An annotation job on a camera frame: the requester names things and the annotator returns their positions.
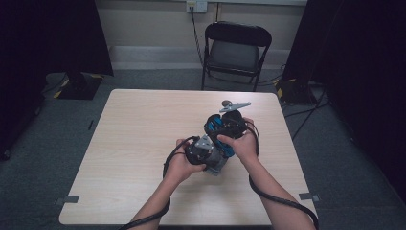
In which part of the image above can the grey tape piece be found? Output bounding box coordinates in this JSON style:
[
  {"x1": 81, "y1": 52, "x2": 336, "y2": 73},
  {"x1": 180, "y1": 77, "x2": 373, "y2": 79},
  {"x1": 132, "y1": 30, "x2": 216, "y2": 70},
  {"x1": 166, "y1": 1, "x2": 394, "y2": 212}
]
[
  {"x1": 54, "y1": 195, "x2": 80, "y2": 206},
  {"x1": 298, "y1": 192, "x2": 321, "y2": 203}
]

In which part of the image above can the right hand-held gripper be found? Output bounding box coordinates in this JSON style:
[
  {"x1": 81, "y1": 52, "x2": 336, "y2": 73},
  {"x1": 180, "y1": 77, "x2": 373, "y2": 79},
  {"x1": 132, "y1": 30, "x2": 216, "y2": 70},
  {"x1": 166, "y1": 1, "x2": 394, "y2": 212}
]
[{"x1": 206, "y1": 101, "x2": 253, "y2": 140}]

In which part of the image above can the black curtain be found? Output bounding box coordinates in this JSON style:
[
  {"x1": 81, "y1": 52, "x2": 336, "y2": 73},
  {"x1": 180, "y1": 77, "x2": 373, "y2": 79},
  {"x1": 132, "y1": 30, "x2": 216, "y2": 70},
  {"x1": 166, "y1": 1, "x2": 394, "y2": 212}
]
[
  {"x1": 282, "y1": 0, "x2": 406, "y2": 200},
  {"x1": 0, "y1": 0, "x2": 115, "y2": 161}
]

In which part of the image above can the person's right hand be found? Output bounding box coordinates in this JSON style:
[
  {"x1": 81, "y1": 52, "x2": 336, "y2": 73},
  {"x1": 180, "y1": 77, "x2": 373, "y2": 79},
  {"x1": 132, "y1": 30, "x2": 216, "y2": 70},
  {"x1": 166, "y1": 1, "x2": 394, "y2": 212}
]
[{"x1": 216, "y1": 117, "x2": 260, "y2": 166}]

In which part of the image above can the black stand base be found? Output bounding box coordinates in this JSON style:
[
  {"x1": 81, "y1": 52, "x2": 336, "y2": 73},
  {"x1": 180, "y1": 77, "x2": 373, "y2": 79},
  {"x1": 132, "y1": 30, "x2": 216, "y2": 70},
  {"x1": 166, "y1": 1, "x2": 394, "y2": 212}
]
[
  {"x1": 276, "y1": 78, "x2": 318, "y2": 104},
  {"x1": 56, "y1": 71, "x2": 103, "y2": 101}
]

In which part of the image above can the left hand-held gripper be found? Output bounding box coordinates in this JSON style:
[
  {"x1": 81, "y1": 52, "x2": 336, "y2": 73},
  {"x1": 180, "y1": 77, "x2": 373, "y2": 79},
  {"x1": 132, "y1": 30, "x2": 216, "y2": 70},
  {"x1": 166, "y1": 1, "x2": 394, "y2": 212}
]
[{"x1": 184, "y1": 133, "x2": 221, "y2": 168}]

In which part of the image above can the blue toy car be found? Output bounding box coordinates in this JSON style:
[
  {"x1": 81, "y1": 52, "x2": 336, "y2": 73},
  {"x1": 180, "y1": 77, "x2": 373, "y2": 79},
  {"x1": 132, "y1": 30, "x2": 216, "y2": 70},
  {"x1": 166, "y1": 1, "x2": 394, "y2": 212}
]
[{"x1": 204, "y1": 114, "x2": 236, "y2": 159}]

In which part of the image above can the black socket cable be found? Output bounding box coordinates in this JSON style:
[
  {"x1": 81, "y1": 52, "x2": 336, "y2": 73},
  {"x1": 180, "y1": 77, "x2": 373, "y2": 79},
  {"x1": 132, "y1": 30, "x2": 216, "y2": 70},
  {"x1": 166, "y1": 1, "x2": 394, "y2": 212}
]
[{"x1": 190, "y1": 7, "x2": 206, "y2": 66}]

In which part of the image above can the white wall socket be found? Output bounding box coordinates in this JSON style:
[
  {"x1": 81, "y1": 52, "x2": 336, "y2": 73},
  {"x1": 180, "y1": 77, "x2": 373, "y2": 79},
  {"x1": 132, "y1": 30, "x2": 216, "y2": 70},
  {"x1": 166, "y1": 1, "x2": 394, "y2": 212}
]
[{"x1": 186, "y1": 0, "x2": 209, "y2": 13}]

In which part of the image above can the grey cloth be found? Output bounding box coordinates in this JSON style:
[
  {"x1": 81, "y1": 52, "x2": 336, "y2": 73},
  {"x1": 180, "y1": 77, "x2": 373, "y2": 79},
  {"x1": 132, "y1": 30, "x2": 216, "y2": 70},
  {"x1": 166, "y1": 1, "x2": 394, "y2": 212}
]
[{"x1": 204, "y1": 149, "x2": 232, "y2": 176}]

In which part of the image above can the black folding chair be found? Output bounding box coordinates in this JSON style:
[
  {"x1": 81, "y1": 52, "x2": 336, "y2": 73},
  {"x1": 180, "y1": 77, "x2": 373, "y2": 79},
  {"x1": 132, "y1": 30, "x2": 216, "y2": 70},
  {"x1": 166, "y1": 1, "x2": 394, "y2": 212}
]
[{"x1": 200, "y1": 20, "x2": 273, "y2": 93}]

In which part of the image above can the person's left hand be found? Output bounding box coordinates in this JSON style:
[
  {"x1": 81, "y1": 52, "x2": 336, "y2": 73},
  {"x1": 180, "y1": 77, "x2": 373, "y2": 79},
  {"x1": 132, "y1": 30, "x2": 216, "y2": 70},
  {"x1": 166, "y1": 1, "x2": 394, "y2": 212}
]
[{"x1": 164, "y1": 137, "x2": 208, "y2": 185}]

